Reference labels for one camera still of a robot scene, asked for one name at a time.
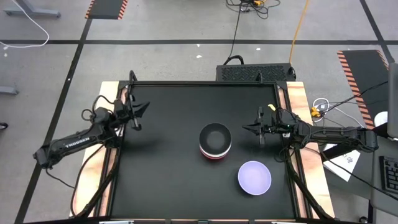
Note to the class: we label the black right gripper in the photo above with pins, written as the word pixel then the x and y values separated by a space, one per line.
pixel 275 127

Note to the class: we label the lilac ribbed bowl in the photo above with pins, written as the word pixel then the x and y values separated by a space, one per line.
pixel 254 178

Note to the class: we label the white ribbed bowl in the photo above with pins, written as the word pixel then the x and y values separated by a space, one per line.
pixel 215 155

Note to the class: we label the black hazard-striped floor mat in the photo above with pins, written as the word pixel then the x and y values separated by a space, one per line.
pixel 367 77
pixel 106 8

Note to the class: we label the black aluminium table frame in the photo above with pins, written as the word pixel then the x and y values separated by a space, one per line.
pixel 202 83

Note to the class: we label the yellow power strip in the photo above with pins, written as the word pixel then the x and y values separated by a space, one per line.
pixel 257 2

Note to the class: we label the white round object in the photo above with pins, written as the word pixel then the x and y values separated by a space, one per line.
pixel 381 119

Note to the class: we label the black ribbed bowl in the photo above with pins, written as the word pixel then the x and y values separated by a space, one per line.
pixel 215 138

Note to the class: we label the wooden table board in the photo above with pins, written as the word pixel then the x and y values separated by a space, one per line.
pixel 107 90
pixel 298 93

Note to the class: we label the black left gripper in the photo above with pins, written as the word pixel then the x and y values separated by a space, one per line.
pixel 124 110

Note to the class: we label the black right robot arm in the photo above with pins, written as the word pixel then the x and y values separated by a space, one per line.
pixel 335 135

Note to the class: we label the grey desk foot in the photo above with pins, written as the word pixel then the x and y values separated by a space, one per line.
pixel 34 13
pixel 7 90

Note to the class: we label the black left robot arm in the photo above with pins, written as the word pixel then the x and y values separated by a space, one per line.
pixel 74 143

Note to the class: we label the white paper sheet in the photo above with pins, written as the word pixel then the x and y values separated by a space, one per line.
pixel 343 165

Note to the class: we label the yellow plug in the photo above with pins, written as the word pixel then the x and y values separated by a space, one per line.
pixel 315 112

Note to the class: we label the black computer case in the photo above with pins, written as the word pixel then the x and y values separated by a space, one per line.
pixel 255 72

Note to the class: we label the black keyboard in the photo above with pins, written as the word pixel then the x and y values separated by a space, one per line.
pixel 390 175

